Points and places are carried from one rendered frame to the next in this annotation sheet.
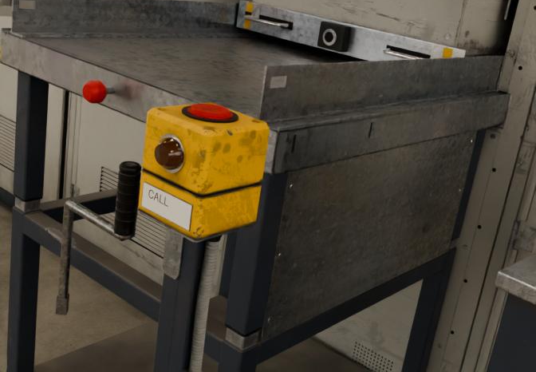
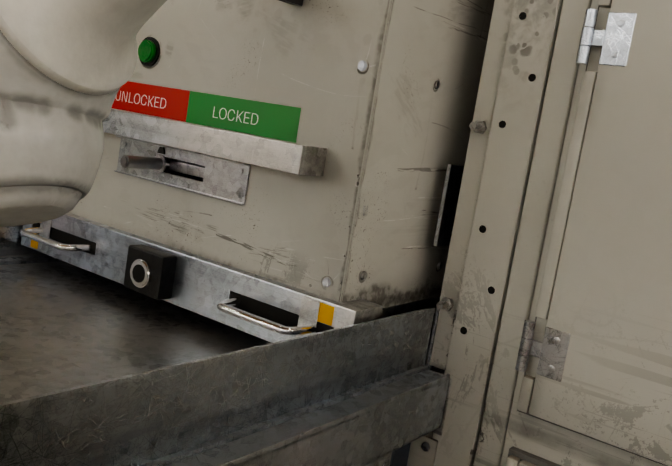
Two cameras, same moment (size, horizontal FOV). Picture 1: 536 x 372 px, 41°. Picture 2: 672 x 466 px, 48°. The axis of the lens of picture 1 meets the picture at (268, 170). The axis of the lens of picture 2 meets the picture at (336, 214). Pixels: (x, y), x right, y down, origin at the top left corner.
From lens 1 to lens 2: 0.61 m
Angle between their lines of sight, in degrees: 12
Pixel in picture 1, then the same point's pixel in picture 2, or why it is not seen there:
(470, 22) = (369, 256)
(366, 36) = (200, 273)
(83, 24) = not seen: outside the picture
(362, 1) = (196, 214)
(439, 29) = (313, 269)
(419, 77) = (238, 386)
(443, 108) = (295, 446)
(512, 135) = (457, 447)
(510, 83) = (449, 355)
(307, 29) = (115, 256)
